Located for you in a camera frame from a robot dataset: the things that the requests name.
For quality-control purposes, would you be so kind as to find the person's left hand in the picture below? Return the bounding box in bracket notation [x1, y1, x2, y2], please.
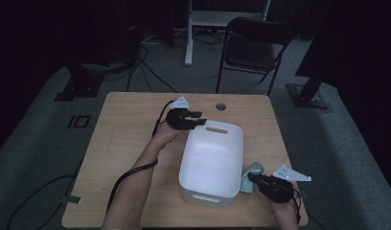
[152, 120, 186, 149]

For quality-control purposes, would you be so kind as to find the black folding chair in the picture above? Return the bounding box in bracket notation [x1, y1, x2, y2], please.
[215, 16, 295, 97]

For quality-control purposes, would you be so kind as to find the right hand-held gripper cable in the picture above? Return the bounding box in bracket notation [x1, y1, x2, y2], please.
[291, 187, 303, 225]

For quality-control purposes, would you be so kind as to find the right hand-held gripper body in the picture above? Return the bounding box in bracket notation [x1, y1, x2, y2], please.
[256, 164, 312, 204]

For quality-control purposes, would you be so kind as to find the white plastic bin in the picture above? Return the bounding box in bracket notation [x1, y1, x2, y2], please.
[178, 119, 244, 209]

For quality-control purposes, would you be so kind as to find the white floor cable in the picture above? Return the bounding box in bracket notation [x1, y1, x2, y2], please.
[140, 33, 168, 46]

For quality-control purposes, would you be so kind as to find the hand-held gripper cable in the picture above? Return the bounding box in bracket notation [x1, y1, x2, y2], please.
[105, 100, 177, 214]
[291, 187, 303, 225]

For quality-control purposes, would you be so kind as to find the light blue cloth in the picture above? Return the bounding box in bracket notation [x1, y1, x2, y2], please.
[240, 161, 265, 195]

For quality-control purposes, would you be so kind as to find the black floor cable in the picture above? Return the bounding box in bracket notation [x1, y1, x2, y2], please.
[5, 174, 77, 230]
[126, 44, 179, 94]

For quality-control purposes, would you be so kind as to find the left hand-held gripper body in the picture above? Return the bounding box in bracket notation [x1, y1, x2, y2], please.
[165, 95, 194, 131]

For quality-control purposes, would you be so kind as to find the tangle of black cables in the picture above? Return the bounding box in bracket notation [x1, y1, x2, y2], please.
[192, 29, 224, 46]

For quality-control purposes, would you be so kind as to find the white desk frame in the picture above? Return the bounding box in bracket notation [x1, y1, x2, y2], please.
[184, 0, 271, 67]

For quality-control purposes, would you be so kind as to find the person's right hand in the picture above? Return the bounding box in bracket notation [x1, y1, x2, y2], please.
[267, 195, 301, 226]

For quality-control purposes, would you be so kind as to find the black stand base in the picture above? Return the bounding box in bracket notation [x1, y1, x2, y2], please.
[54, 61, 105, 103]
[286, 60, 332, 110]

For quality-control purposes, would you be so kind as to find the left hand-held gripper cable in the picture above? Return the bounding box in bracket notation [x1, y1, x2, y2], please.
[105, 100, 177, 214]

